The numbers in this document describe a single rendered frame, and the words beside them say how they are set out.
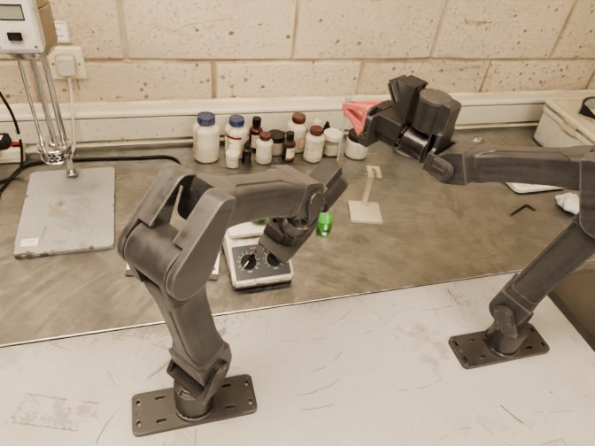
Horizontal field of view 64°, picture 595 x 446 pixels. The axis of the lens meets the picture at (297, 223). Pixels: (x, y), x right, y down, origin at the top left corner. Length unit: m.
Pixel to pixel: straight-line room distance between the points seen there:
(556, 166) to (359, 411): 0.51
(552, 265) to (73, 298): 0.87
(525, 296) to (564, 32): 1.13
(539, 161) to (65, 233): 0.94
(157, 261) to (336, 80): 1.09
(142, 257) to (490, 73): 1.44
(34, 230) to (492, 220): 1.12
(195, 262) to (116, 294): 0.53
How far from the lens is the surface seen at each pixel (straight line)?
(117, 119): 1.41
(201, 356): 0.70
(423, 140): 0.90
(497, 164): 0.84
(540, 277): 0.91
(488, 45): 1.71
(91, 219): 1.19
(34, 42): 0.98
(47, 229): 1.19
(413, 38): 1.56
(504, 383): 1.02
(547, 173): 0.82
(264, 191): 0.60
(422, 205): 1.33
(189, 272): 0.52
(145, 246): 0.54
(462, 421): 0.95
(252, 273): 1.00
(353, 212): 1.23
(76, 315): 1.02
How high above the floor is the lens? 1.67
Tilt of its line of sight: 41 degrees down
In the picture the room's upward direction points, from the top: 8 degrees clockwise
